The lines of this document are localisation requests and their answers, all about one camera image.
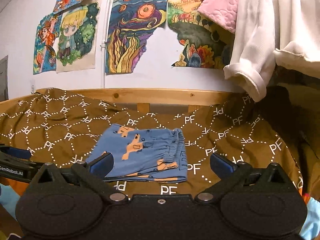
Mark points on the colourful landscape painting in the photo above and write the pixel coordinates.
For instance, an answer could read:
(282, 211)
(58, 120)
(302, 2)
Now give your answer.
(205, 44)

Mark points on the red-haired cartoon poster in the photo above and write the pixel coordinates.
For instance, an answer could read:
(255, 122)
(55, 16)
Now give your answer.
(47, 32)

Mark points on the white hanging garment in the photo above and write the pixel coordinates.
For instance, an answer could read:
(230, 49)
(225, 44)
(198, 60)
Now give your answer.
(272, 33)

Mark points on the grey door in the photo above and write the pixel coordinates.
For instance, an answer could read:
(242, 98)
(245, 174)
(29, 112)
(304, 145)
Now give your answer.
(4, 79)

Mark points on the starry night swirl painting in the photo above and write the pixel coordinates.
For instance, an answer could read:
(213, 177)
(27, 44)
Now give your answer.
(131, 24)

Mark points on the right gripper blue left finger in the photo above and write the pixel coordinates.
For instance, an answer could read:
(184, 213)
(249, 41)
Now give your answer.
(101, 166)

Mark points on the blond anime character poster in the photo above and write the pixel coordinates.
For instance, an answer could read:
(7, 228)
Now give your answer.
(75, 48)

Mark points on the blue patterned children's pants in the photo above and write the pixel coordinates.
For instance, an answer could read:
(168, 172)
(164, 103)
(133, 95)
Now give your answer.
(144, 154)

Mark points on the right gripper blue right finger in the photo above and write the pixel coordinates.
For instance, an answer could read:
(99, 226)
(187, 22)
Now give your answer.
(221, 166)

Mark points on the pink quilted fabric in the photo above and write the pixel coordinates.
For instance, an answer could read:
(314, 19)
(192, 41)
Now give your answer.
(221, 12)

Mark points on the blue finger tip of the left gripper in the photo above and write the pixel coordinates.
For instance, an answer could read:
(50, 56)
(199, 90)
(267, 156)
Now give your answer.
(15, 152)

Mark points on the white wall pipe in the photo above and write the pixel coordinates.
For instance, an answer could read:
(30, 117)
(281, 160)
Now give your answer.
(103, 44)

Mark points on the wooden bed frame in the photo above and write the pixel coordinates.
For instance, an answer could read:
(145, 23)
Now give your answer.
(145, 98)

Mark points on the brown PF patterned blanket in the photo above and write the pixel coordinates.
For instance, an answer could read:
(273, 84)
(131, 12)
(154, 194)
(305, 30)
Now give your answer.
(61, 127)

